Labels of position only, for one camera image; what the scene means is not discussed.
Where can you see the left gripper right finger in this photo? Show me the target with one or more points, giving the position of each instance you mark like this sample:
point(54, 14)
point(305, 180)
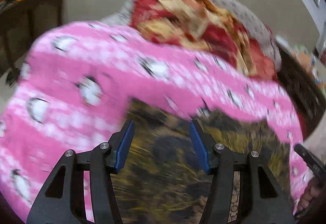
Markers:
point(261, 199)

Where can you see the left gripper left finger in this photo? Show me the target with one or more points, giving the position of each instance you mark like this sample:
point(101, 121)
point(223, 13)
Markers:
point(61, 199)

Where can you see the floral brown navy garment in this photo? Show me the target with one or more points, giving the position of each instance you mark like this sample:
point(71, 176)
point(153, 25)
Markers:
point(162, 181)

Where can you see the right hand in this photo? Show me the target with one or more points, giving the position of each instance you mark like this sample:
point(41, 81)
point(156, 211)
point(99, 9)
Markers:
point(311, 192)

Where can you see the dark wooden headboard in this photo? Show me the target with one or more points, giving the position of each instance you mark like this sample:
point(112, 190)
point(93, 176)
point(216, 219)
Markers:
point(304, 93)

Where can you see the pink penguin blanket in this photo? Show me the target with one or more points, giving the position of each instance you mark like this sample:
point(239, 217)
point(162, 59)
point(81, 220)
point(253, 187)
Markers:
point(79, 79)

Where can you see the dark wooden side table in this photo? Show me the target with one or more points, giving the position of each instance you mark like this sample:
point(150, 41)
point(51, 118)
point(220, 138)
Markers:
point(22, 23)

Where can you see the red gold quilt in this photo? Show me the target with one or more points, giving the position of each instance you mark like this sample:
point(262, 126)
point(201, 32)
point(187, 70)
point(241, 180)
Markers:
point(202, 26)

